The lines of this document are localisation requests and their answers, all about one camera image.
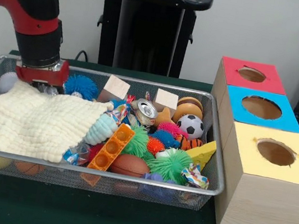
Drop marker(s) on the toy hamburger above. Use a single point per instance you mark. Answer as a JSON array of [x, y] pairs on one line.
[[188, 107]]

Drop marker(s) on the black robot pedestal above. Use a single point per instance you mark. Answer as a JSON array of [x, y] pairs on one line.
[[147, 37]]

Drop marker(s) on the small wooden block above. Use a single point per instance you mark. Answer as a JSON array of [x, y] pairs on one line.
[[165, 99]]

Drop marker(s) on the small soccer ball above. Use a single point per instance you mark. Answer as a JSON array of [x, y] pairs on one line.
[[190, 125]]

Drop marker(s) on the large wooden block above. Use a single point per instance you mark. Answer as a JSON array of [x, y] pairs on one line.
[[114, 88]]

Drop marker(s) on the green spiky ball with eyes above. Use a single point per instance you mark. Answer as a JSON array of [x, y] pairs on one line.
[[171, 165]]

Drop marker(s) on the dark green tablecloth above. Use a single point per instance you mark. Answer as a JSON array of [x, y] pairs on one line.
[[120, 221]]

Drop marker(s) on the crushed silver can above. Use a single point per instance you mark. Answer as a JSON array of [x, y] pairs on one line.
[[146, 111]]

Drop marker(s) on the orange plastic block with holes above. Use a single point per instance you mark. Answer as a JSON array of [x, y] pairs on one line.
[[111, 147]]

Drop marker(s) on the blue spiky ball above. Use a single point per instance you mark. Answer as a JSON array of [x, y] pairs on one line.
[[82, 86]]

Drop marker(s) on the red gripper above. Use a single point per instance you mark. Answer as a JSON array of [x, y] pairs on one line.
[[44, 76]]

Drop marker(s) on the silver mesh bin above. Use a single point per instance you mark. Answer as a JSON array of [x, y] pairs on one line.
[[70, 182]]

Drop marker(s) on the white baseball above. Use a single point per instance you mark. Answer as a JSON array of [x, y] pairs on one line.
[[5, 82]]

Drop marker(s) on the wooden box with three holes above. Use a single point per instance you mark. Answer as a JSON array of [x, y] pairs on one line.
[[259, 206]]

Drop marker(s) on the cream waffle cloth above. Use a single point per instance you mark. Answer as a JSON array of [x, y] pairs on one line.
[[28, 121]]

